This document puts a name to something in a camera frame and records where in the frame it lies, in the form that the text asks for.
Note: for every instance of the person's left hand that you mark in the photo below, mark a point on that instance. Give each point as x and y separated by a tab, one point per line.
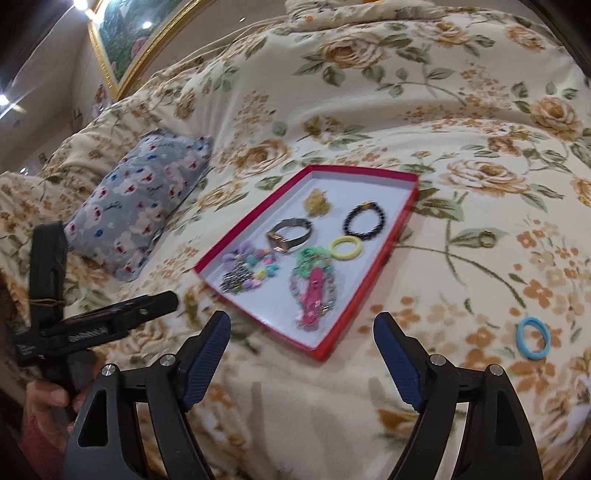
44	399

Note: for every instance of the purple bow hair clip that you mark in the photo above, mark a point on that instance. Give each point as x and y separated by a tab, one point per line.
235	257

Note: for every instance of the person's left forearm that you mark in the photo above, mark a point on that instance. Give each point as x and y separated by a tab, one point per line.
39	450

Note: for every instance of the gold flower brooch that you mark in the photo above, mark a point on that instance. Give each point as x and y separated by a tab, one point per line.
317	203

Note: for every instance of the gold framed painting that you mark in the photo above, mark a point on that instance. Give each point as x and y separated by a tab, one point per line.
134	41

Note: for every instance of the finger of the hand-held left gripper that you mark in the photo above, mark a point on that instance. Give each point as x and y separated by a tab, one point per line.
157	304

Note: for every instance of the grey floral pillow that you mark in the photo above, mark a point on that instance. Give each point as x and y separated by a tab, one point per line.
138	198

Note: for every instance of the ceiling light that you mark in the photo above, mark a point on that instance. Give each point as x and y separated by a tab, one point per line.
82	3
3	99

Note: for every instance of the red jewelry box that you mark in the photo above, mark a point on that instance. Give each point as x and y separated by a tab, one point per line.
277	304

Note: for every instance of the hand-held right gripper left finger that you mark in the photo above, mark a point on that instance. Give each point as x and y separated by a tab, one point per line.
207	364

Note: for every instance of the cream floral blanket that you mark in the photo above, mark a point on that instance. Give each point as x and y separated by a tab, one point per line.
346	115

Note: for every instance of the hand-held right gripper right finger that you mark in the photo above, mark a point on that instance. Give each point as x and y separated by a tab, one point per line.
397	364

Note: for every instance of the pink hair clip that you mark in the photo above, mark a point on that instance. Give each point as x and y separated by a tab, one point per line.
310	295

